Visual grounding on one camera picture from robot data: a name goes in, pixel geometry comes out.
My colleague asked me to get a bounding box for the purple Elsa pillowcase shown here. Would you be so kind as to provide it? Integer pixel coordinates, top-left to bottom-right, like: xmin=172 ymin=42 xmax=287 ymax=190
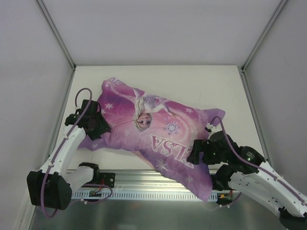
xmin=80 ymin=78 xmax=225 ymax=201

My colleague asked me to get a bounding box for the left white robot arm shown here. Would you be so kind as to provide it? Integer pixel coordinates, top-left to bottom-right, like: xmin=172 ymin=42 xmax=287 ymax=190
xmin=26 ymin=100 xmax=111 ymax=210

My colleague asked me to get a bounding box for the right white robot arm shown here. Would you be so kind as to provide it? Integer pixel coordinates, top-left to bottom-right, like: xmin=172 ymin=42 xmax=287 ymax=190
xmin=187 ymin=131 xmax=307 ymax=230

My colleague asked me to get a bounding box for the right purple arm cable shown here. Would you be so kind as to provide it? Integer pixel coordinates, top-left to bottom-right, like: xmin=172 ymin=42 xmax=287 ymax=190
xmin=207 ymin=116 xmax=307 ymax=204

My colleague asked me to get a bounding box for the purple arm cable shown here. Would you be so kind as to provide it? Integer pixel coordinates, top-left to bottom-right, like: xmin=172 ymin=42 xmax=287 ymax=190
xmin=207 ymin=116 xmax=307 ymax=204
xmin=39 ymin=88 xmax=93 ymax=219

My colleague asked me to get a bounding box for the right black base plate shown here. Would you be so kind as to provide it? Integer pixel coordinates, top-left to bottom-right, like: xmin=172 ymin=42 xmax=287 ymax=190
xmin=211 ymin=174 xmax=233 ymax=191

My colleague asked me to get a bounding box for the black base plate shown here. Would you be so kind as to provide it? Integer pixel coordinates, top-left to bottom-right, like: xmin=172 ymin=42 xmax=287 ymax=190
xmin=94 ymin=172 xmax=116 ymax=188
xmin=211 ymin=174 xmax=233 ymax=191

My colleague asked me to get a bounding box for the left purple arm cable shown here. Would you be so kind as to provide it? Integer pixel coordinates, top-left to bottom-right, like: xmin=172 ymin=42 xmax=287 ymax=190
xmin=39 ymin=88 xmax=93 ymax=219

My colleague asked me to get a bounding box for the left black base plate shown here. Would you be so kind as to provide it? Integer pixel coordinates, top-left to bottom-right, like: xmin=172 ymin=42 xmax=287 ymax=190
xmin=94 ymin=172 xmax=116 ymax=188

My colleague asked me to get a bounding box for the aluminium mounting rail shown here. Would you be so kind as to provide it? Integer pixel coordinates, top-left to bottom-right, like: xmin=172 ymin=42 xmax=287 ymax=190
xmin=67 ymin=169 xmax=216 ymax=192

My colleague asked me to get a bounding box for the left aluminium frame post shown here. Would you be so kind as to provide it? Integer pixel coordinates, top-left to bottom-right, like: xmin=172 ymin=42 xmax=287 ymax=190
xmin=35 ymin=0 xmax=77 ymax=70

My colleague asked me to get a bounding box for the aluminium frame post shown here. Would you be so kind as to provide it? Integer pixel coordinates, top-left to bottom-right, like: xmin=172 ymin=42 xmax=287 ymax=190
xmin=240 ymin=0 xmax=290 ymax=71
xmin=35 ymin=0 xmax=77 ymax=70

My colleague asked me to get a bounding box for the white slotted cable duct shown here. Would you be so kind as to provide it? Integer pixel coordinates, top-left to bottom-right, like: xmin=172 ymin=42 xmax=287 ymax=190
xmin=71 ymin=190 xmax=219 ymax=202

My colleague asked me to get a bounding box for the right aluminium frame post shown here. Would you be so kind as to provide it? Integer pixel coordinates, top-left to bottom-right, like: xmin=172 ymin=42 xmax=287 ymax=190
xmin=240 ymin=0 xmax=290 ymax=71

